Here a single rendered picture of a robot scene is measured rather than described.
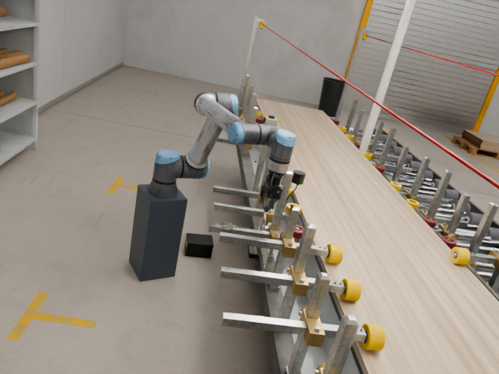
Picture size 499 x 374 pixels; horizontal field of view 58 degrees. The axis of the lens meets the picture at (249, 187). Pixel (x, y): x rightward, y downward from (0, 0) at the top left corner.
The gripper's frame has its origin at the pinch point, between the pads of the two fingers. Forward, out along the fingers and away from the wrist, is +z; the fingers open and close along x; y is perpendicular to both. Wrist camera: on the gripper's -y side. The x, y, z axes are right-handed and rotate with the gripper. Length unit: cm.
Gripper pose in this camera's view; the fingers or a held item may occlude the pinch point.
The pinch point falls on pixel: (266, 208)
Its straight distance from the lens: 203.0
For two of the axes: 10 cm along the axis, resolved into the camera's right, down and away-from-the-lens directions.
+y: 0.6, 4.0, -9.1
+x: 9.8, 1.7, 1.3
